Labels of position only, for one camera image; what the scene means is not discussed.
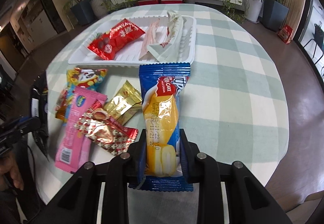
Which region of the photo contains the pink wafer snack bar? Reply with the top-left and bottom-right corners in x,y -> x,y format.
55,86 -> 107,173

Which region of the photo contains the red white heart candy bag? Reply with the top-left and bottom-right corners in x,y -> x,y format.
74,100 -> 138,155

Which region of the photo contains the panda print snack bag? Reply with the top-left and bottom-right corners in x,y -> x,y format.
55,67 -> 108,123

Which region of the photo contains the gold foil snack packet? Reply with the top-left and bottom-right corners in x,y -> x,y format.
103,80 -> 142,125

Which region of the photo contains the red Mylikes snack bag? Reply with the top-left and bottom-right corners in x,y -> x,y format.
87,18 -> 145,61

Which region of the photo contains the blue yellow cake package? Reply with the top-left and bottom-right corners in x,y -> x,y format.
129,63 -> 193,192

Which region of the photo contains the pale pink snack packet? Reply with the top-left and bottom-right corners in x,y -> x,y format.
139,18 -> 167,60

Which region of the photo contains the white paper snack bag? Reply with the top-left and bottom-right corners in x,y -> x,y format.
147,10 -> 185,63

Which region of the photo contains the person's left hand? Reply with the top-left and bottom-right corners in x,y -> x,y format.
0,152 -> 24,192

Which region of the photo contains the white plastic tray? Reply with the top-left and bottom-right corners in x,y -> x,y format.
68,15 -> 197,67

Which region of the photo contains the green checkered tablecloth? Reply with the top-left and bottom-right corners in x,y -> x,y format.
29,4 -> 289,223

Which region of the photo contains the plant in white ribbed pot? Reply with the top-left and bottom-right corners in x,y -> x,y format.
90,0 -> 107,18

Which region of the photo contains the red storage box left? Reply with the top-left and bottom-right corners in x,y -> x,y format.
137,0 -> 160,6

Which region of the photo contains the red storage box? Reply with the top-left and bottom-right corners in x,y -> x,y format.
137,0 -> 160,6
160,0 -> 183,4

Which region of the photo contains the red gift box on floor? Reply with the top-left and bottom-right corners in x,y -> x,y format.
277,24 -> 293,44

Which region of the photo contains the red storage box right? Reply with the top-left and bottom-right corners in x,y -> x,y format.
160,0 -> 183,4

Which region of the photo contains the black balcony chair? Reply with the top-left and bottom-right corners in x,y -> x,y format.
303,23 -> 323,65

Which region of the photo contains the small round pot under console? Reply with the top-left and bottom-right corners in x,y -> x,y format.
183,0 -> 195,4

